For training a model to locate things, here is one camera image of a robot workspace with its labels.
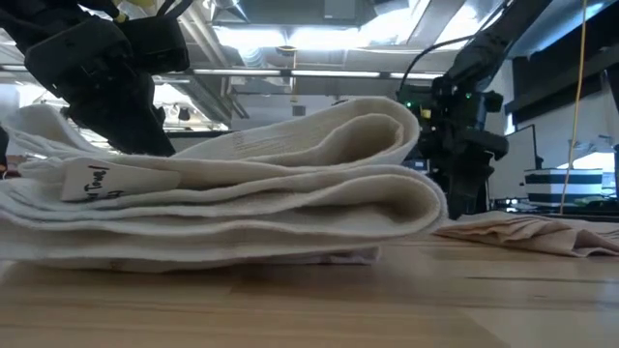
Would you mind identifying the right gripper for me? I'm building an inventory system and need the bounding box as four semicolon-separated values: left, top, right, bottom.
396;75;510;221

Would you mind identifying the white brown-checked towel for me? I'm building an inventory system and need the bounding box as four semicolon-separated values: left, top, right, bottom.
0;95;450;273

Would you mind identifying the white grey-plaid towel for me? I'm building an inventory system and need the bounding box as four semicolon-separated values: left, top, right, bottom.
433;209;619;258

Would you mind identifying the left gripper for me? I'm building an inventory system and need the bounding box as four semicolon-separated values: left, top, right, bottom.
22;14;192;159

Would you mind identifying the long ceiling light strip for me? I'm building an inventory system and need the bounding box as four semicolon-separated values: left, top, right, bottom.
192;69;445;82

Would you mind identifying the black looped camera cable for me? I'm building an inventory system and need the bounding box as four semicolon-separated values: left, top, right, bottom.
154;0;194;19
398;0;512;93

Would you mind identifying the striped bin stack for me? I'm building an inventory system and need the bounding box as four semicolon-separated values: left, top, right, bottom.
524;167;605;207

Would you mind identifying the yellow cable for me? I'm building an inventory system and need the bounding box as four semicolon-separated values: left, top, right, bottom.
558;0;589;216

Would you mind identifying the white partition board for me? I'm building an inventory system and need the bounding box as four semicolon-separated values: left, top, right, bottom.
486;124;540;200

